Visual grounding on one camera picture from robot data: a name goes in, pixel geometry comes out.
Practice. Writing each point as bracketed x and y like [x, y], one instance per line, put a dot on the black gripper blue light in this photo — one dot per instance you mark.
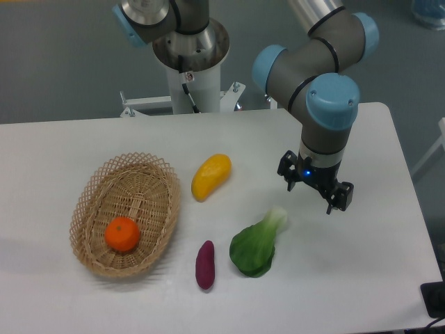
[295, 169]

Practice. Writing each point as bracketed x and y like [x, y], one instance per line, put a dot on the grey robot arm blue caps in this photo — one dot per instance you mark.
[308, 82]

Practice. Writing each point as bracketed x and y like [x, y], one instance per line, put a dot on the oval woven wicker basket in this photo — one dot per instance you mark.
[139, 186]

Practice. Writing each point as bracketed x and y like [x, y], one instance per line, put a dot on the green bok choy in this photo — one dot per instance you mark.
[253, 248]

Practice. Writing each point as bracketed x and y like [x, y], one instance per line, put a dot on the yellow mango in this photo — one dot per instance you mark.
[210, 175]

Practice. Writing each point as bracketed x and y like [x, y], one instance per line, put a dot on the purple sweet potato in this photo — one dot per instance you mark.
[205, 266]

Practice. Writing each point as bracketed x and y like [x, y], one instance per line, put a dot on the black device at table edge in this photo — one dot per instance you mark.
[433, 298]

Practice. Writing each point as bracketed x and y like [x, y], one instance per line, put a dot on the orange fruit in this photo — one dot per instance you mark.
[122, 234]

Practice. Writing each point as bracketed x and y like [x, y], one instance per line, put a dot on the blue object top right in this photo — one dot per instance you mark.
[429, 13]

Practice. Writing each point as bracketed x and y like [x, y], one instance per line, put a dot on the white frame right edge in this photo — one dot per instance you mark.
[432, 154]

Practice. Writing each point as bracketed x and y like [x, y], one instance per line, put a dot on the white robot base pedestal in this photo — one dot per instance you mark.
[192, 65]

